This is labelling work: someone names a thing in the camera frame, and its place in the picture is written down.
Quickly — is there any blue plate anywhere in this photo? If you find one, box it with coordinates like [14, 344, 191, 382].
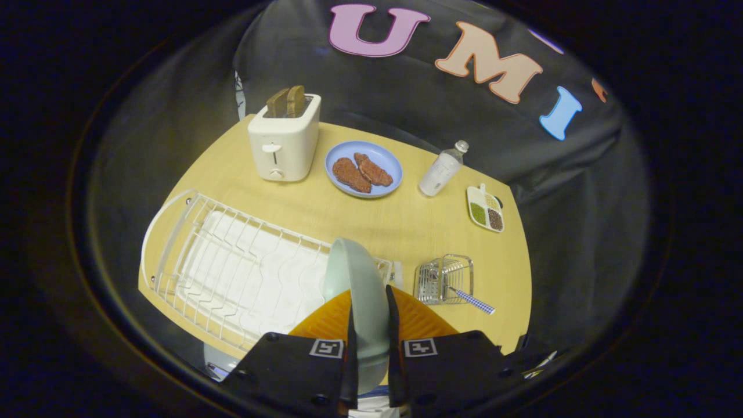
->
[324, 140, 403, 199]

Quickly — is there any brown toast slice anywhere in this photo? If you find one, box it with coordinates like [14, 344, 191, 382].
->
[286, 85, 306, 118]
[266, 88, 290, 118]

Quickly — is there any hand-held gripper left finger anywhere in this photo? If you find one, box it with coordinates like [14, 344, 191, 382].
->
[219, 289, 359, 410]

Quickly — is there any black backdrop cloth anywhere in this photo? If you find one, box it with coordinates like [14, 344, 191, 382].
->
[93, 0, 651, 355]

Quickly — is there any white toaster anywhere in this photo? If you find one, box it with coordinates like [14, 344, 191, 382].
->
[248, 93, 322, 182]

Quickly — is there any brown meat slice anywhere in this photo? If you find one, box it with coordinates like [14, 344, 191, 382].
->
[332, 157, 373, 194]
[354, 153, 394, 187]

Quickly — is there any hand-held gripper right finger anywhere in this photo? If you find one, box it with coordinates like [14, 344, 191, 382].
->
[385, 284, 523, 408]

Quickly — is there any white wire dish rack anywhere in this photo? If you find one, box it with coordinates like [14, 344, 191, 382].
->
[141, 189, 403, 352]

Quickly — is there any silver wire basket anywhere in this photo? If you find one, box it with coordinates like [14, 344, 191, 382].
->
[413, 254, 474, 305]

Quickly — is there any pale green plate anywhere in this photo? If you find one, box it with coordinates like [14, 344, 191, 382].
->
[323, 237, 391, 395]

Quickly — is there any white divided dish with beans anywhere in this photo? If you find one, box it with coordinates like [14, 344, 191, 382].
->
[467, 183, 505, 233]

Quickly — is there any clear plastic bottle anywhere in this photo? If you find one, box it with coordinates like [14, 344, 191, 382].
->
[419, 140, 470, 197]

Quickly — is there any spoon with blue checkered handle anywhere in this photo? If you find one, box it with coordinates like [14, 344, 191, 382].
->
[446, 285, 496, 315]

